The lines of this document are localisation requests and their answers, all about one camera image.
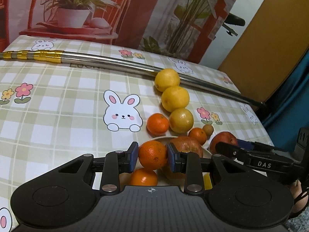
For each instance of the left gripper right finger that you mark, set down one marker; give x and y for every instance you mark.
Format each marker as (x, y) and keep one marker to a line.
(188, 163)

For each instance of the brownish red apple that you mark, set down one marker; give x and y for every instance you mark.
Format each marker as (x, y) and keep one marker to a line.
(182, 143)

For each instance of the orange tangerine one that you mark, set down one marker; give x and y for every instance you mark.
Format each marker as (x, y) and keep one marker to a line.
(157, 124)

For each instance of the yellow lemon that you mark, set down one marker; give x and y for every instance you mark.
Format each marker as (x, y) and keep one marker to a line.
(175, 97)
(165, 79)

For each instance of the orange tangerine two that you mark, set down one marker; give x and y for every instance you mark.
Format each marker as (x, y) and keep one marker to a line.
(199, 135)

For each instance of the black exercise equipment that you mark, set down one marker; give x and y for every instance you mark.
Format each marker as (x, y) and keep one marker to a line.
(232, 19)

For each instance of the orange tangerine three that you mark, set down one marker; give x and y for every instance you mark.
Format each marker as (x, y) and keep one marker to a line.
(143, 177)

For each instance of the orange wooden board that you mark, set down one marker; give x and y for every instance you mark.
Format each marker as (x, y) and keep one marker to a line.
(269, 49)

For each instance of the small green-yellow fruit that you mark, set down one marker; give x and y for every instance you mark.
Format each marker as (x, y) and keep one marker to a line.
(181, 120)

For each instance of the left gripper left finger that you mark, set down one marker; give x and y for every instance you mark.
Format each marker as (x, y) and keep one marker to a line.
(115, 163)

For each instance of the person's right hand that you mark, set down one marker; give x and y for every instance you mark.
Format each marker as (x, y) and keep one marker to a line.
(300, 196)

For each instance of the metal telescopic pole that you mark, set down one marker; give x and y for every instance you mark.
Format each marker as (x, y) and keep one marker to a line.
(131, 67)

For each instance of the beige round plate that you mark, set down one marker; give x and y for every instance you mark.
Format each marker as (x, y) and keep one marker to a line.
(162, 179)

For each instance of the printed room backdrop poster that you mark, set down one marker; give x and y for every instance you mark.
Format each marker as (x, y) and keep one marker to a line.
(181, 29)

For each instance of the teal fabric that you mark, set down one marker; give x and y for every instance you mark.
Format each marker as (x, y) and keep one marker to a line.
(286, 110)

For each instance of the orange tangerine four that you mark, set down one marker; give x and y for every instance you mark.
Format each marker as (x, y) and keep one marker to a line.
(152, 155)

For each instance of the small kiwi fruit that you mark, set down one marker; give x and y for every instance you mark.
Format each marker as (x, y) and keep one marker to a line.
(208, 129)

